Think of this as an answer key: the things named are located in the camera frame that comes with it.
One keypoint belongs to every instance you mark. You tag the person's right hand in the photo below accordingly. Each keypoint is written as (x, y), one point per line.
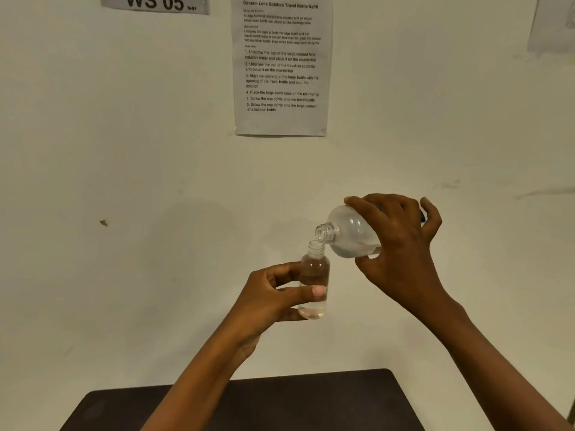
(404, 260)

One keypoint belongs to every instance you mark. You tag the person's left hand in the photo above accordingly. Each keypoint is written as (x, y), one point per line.
(258, 305)

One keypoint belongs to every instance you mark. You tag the person's right thumb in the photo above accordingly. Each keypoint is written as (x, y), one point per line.
(368, 269)

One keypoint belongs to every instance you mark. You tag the person's left thumb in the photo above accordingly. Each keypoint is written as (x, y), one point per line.
(303, 294)

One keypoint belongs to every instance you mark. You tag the person's right little finger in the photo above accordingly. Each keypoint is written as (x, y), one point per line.
(432, 219)

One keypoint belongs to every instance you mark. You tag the small clear travel bottle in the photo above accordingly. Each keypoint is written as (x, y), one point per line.
(314, 273)

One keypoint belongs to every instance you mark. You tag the large clear plastic bottle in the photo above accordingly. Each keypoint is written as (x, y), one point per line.
(352, 233)

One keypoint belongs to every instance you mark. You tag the person's left forearm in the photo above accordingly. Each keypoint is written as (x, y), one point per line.
(202, 390)

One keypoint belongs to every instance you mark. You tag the person's right forearm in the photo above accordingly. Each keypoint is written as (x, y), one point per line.
(489, 368)

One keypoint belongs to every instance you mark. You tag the white printed instruction sheet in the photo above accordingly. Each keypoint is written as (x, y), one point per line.
(281, 62)

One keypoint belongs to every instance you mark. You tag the white paper sheet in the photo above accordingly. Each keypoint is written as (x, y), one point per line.
(552, 22)

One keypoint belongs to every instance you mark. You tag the grey sign with black letters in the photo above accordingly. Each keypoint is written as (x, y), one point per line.
(155, 3)

